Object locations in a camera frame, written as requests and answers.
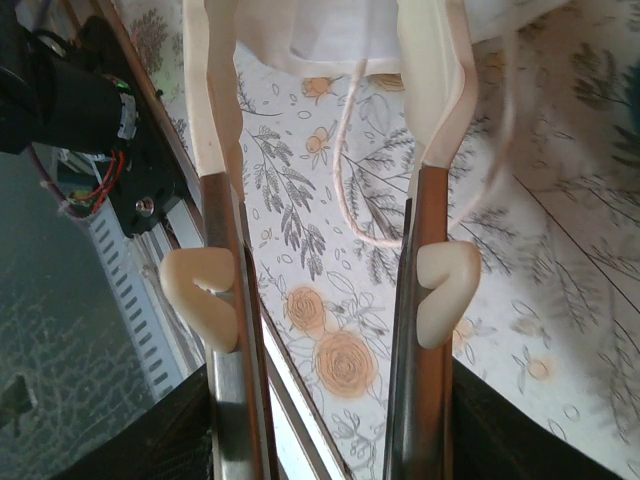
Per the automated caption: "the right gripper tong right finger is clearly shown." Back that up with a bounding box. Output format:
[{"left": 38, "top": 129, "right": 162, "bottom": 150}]
[{"left": 382, "top": 0, "right": 484, "bottom": 480}]

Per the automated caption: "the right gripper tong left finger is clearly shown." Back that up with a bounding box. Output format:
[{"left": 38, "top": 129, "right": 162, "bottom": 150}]
[{"left": 159, "top": 0, "right": 281, "bottom": 480}]

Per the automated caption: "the white patterned paper bag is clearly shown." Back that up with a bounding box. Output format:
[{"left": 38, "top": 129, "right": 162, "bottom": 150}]
[{"left": 234, "top": 0, "right": 640, "bottom": 249}]

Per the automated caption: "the floral patterned tablecloth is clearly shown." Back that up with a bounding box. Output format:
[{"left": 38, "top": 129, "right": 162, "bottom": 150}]
[{"left": 109, "top": 0, "right": 640, "bottom": 480}]

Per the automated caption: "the grey metal plate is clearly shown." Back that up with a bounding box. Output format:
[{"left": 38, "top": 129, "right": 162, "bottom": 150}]
[{"left": 0, "top": 149, "right": 211, "bottom": 480}]

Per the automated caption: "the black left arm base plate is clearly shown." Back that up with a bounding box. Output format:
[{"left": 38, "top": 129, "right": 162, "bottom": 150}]
[{"left": 97, "top": 119, "right": 189, "bottom": 242}]

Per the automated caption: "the white slotted cable duct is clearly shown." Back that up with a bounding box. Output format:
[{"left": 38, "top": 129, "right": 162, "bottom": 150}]
[{"left": 82, "top": 202, "right": 189, "bottom": 401}]

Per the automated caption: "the small circuit board with wires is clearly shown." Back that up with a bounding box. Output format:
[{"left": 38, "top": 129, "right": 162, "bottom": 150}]
[{"left": 62, "top": 149, "right": 129, "bottom": 214}]

